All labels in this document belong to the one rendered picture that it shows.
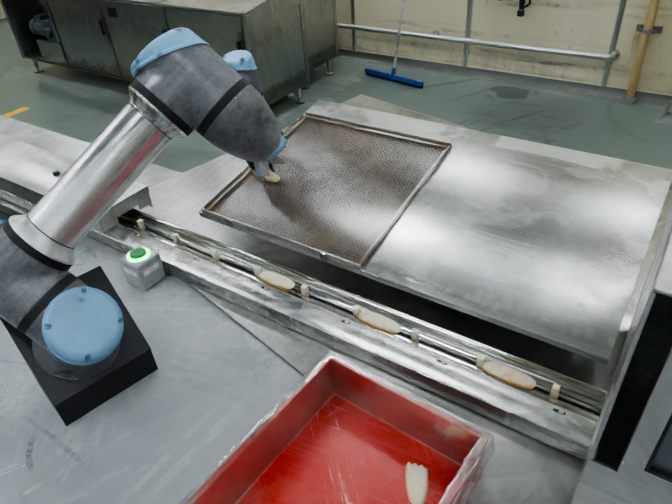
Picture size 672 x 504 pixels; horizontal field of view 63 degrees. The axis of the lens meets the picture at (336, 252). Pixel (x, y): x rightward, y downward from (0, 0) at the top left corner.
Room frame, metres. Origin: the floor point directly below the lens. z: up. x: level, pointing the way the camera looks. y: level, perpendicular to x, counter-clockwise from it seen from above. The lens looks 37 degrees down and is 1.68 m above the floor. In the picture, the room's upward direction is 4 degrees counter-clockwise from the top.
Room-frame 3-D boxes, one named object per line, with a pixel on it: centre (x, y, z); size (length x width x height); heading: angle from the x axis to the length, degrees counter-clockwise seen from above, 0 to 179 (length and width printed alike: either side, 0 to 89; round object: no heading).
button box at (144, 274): (1.09, 0.48, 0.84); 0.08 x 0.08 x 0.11; 54
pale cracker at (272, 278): (1.00, 0.14, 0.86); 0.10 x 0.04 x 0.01; 54
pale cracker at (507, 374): (0.67, -0.31, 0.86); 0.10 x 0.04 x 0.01; 54
